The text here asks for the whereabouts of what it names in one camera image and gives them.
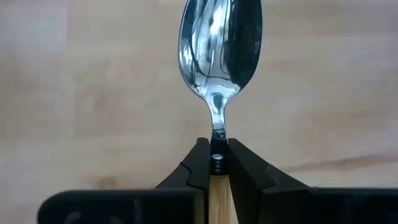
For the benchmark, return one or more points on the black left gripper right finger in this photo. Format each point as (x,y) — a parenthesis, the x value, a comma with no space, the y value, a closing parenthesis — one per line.
(273,202)

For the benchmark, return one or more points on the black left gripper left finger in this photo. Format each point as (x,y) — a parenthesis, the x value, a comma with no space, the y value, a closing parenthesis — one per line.
(186,202)

